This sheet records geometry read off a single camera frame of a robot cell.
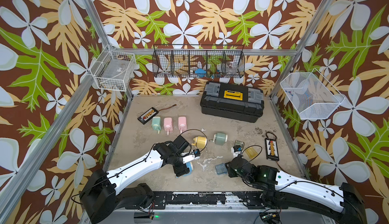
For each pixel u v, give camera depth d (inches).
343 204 16.7
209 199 29.6
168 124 37.5
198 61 38.7
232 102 36.9
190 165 30.8
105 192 15.4
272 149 35.6
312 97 32.3
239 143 37.1
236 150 27.8
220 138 34.8
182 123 37.8
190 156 27.6
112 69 35.4
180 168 27.3
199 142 34.4
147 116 41.9
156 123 37.6
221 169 33.2
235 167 23.0
